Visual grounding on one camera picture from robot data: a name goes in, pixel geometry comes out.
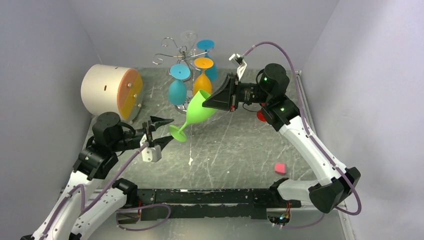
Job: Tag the pink foam cube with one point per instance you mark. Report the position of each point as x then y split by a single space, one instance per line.
280 168

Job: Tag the blue plastic wine glass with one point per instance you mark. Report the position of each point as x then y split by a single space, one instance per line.
207 45

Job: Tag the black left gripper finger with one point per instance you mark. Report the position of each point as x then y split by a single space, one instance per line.
162 141
157 122

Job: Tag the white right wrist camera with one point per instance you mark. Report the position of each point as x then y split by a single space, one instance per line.
240 64

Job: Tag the orange plastic wine glass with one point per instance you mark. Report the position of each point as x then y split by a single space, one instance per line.
202 82

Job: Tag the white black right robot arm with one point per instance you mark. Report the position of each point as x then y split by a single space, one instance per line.
334 181

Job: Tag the green plastic wine glass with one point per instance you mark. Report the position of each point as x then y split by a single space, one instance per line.
195 114

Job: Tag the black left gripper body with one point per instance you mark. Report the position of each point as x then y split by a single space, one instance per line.
131 137

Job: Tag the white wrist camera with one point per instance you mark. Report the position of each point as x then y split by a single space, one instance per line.
240 64
151 154

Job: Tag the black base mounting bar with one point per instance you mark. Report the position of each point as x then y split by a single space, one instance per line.
253 203

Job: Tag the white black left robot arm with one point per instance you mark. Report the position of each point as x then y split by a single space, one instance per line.
87 200

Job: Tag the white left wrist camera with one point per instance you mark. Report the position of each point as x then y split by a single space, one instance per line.
151 154

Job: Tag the light blue plastic goblet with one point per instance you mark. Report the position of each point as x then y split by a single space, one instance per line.
177 91

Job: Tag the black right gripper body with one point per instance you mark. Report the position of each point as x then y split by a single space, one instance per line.
248 92

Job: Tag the red plastic wine glass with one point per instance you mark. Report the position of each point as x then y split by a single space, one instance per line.
260 116

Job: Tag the round cream drawer box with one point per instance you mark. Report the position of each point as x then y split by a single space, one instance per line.
107 88

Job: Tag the clear wine glass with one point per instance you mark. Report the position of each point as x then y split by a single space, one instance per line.
189 39

